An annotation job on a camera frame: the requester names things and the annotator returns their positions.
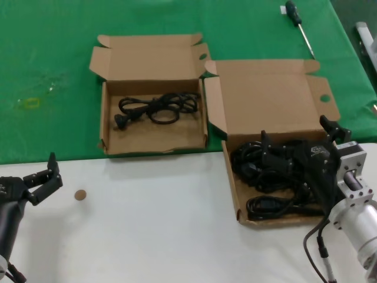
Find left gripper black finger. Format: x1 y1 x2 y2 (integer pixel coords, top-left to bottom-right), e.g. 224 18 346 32
22 152 64 206

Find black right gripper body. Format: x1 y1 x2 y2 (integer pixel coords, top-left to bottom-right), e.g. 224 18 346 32
294 137 339 215

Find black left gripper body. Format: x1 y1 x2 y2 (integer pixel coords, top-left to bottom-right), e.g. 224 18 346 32
0 176 31 258

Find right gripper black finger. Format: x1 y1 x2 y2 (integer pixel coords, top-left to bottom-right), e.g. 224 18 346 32
319 115 352 145
260 129 294 175

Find black power cord with plug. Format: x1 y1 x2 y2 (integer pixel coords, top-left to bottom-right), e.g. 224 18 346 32
113 91 203 130

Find open brown cardboard box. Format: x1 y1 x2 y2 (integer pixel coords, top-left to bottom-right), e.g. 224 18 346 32
203 58 342 228

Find torn-edged open cardboard box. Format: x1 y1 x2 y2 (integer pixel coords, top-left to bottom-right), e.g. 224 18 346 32
89 32 213 156

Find grey aluminium profile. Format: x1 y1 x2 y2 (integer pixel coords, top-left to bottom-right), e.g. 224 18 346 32
355 21 377 73

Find green table cloth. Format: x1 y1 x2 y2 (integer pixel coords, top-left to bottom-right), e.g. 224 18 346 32
0 0 377 165

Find black coiled power cord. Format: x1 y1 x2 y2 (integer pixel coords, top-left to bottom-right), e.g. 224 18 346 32
253 170 318 198
230 140 298 189
246 196 325 221

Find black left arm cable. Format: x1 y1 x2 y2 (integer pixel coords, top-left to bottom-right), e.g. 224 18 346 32
5 261 28 283

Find dark grey robot cable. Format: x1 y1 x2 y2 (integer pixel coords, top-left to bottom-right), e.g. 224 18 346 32
302 219 331 283

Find cable with metal connector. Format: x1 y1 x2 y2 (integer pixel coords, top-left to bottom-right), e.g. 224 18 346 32
316 228 336 283

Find green-handled screwdriver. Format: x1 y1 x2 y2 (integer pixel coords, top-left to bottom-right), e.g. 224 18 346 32
285 0 315 59

